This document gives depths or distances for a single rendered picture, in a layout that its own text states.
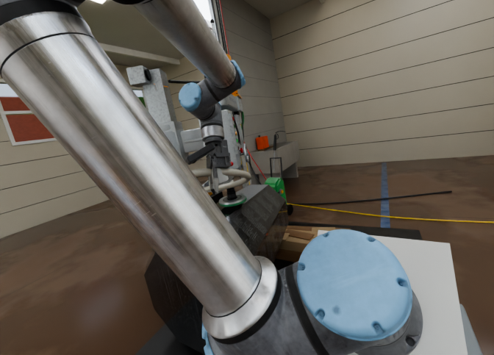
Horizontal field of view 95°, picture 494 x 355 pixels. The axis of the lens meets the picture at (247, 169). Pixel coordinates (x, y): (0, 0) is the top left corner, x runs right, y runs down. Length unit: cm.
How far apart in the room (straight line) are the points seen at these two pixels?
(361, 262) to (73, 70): 43
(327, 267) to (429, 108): 594
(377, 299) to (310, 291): 9
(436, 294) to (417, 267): 5
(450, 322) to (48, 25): 77
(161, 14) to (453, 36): 613
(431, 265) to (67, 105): 70
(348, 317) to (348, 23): 630
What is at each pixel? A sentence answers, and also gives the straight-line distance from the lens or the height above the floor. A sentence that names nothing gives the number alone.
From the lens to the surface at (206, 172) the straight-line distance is 86.
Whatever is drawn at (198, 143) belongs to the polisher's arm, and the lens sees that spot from 230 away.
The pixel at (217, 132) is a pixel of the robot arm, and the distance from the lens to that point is 89.
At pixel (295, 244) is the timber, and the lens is 232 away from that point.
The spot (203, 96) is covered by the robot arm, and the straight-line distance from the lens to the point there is 82.
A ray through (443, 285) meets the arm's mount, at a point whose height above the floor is 100.
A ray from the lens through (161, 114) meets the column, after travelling 237.
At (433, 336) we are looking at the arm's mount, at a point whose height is 94.
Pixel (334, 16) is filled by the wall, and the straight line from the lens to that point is 657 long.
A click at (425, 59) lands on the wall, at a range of 626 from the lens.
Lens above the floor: 139
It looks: 11 degrees down
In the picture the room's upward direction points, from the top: 10 degrees counter-clockwise
